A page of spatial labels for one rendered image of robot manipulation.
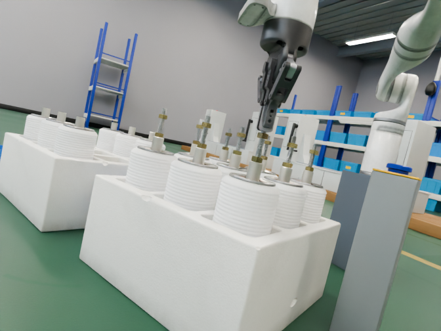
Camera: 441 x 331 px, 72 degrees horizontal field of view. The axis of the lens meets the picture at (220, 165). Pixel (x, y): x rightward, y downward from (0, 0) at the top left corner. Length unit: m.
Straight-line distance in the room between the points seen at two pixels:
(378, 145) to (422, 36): 0.33
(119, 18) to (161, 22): 0.88
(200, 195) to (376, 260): 0.32
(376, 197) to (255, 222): 0.23
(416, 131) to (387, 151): 1.76
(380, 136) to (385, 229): 0.51
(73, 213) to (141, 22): 6.63
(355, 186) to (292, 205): 0.50
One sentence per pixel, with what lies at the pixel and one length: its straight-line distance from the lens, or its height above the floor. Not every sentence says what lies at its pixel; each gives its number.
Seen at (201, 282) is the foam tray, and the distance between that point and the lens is 0.47.
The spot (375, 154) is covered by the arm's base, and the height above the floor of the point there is 0.37.
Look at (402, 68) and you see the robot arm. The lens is 0.97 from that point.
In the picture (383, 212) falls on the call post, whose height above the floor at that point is 0.25.
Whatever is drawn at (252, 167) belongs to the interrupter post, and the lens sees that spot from 0.48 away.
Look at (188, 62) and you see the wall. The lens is 7.54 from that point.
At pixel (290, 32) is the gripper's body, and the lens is 0.48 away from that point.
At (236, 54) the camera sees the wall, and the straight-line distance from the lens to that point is 8.21.
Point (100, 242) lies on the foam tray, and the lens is 0.65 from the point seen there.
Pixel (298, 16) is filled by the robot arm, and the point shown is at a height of 0.50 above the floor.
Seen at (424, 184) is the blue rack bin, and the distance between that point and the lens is 5.55.
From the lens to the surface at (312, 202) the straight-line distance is 0.66.
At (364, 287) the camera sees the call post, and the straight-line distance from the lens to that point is 0.61.
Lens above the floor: 0.30
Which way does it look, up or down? 4 degrees down
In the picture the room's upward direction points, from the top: 13 degrees clockwise
